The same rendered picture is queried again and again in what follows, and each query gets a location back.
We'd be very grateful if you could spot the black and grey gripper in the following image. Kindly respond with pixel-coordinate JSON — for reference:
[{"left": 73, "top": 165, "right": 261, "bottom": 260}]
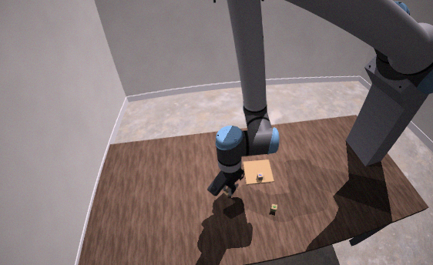
[{"left": 223, "top": 167, "right": 244, "bottom": 196}]

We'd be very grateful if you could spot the peach mat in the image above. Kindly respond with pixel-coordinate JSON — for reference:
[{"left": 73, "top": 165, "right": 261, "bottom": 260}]
[{"left": 243, "top": 159, "right": 274, "bottom": 184}]

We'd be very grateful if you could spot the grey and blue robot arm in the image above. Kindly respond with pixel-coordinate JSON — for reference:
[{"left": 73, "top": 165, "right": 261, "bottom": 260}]
[{"left": 207, "top": 0, "right": 433, "bottom": 196}]

